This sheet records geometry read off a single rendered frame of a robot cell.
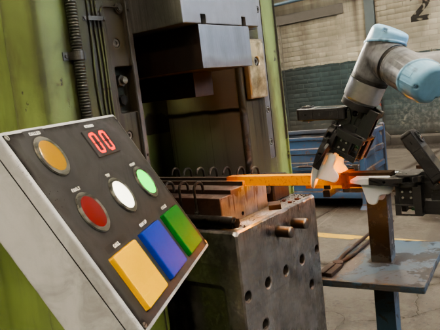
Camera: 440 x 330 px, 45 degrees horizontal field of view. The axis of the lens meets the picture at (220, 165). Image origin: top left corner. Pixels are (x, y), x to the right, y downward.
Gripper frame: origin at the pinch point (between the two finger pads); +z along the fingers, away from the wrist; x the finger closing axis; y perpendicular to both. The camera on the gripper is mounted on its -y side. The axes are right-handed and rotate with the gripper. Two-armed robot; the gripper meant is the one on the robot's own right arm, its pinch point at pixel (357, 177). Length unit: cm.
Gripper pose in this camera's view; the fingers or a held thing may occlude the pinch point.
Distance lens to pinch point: 117.0
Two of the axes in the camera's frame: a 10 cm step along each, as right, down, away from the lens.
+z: -8.0, 0.2, 6.0
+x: 5.8, -1.8, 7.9
